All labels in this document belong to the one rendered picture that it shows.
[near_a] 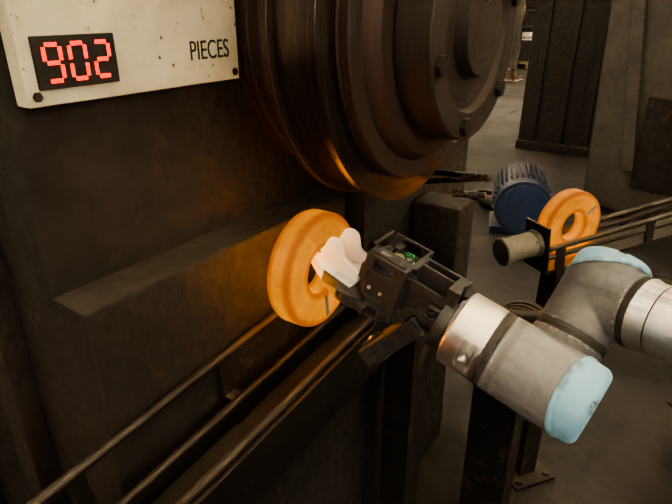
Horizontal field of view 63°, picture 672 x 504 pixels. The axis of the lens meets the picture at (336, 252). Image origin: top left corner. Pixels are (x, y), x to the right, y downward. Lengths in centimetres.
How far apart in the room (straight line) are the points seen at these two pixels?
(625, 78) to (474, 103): 274
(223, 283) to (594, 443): 135
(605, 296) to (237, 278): 45
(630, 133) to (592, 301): 280
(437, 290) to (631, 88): 292
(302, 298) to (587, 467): 120
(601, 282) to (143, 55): 57
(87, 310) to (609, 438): 155
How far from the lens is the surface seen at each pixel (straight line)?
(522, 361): 60
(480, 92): 83
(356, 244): 70
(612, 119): 356
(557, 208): 124
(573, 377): 61
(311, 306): 72
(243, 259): 71
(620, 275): 74
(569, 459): 174
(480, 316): 61
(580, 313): 73
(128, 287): 62
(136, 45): 61
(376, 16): 64
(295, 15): 63
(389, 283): 63
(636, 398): 205
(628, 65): 348
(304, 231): 67
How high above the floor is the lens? 114
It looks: 24 degrees down
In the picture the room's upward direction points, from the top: straight up
